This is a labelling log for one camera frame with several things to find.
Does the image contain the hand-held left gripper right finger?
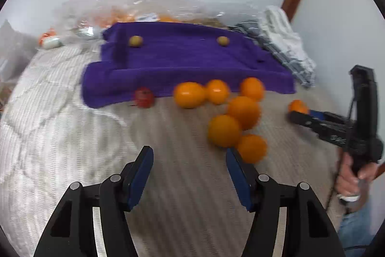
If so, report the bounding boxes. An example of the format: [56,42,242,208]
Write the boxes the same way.
[225,147,346,257]

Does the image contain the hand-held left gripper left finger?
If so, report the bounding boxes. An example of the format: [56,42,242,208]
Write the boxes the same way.
[34,145,154,257]

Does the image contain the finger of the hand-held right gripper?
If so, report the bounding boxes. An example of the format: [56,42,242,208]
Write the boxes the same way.
[308,109,351,136]
[288,110,347,148]

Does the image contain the orange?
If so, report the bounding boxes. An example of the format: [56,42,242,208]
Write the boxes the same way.
[205,79,231,105]
[288,99,309,114]
[208,114,242,148]
[240,77,265,102]
[227,96,262,130]
[173,82,207,109]
[237,134,268,164]

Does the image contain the person's right forearm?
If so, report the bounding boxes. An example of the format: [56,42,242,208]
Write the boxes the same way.
[337,195,374,249]

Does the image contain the person's right hand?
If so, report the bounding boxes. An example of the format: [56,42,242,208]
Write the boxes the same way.
[335,152,377,200]

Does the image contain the striped bedspread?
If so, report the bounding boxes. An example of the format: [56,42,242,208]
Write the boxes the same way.
[0,40,346,257]

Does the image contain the small red fruit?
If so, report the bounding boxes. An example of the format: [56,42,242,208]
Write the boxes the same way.
[134,87,155,108]

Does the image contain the grey plaid cloth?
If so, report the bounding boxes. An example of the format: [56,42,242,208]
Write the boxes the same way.
[235,20,316,87]

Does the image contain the white towel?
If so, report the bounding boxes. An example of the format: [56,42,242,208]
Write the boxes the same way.
[262,6,316,77]

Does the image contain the purple towel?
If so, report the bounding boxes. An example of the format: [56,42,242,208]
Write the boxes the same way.
[82,21,297,109]

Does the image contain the white bottle with orange cap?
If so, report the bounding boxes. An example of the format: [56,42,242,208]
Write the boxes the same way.
[38,26,103,49]

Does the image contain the pile of bagged mandarins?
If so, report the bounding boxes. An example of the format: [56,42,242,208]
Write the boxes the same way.
[102,6,184,26]

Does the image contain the clear plastic bag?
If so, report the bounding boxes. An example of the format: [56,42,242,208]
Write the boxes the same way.
[57,0,262,41]

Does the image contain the translucent plastic bag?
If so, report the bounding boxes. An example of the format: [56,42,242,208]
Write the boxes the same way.
[0,19,40,86]

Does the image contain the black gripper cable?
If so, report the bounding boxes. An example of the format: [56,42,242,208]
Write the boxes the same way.
[326,93,356,215]

